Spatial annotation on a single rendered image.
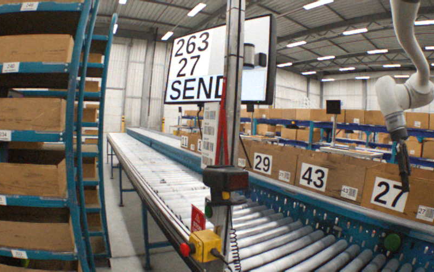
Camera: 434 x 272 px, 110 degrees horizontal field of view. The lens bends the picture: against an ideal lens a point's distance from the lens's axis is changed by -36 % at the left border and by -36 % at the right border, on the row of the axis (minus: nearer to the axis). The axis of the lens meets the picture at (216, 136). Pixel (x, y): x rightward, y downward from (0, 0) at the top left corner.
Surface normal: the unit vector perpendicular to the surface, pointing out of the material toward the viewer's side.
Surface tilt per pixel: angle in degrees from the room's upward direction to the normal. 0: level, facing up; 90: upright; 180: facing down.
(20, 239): 92
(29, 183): 91
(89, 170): 90
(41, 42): 90
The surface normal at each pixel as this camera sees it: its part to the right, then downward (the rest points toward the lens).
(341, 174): -0.86, -0.01
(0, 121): 0.50, 0.11
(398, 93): -0.34, -0.19
